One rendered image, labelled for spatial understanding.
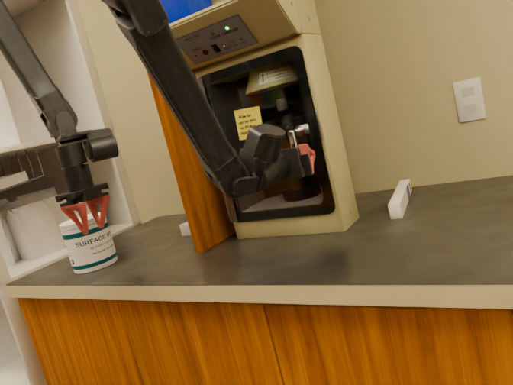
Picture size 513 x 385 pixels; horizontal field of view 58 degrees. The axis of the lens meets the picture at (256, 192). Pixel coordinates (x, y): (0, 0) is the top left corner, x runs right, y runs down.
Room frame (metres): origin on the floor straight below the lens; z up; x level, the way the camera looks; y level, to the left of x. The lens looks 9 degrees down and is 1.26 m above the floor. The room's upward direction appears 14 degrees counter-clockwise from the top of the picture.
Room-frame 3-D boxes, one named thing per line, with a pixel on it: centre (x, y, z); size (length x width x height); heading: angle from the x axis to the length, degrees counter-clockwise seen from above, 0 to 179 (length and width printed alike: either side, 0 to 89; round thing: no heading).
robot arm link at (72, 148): (1.05, 0.38, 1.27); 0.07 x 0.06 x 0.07; 120
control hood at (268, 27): (1.11, -0.02, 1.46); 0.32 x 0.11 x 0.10; 57
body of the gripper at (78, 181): (1.05, 0.38, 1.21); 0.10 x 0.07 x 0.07; 146
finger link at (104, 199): (1.05, 0.38, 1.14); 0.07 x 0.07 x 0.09; 56
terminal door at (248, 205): (1.15, -0.05, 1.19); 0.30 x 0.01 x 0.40; 56
